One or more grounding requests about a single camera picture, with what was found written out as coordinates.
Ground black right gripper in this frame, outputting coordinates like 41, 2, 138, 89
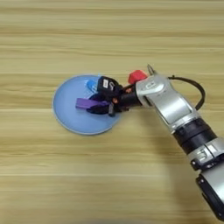
86, 84, 144, 117

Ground purple rectangular block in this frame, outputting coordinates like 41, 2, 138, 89
75, 97, 111, 111

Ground blue glue stick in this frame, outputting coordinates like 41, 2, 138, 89
86, 79, 99, 93

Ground light blue round plate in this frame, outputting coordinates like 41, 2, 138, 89
52, 73, 123, 136

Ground red cube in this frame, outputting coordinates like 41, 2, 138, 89
128, 69, 149, 85

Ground orange and black pliers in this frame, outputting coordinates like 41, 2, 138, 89
146, 63, 158, 76

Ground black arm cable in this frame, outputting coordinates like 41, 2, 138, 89
167, 75, 207, 111

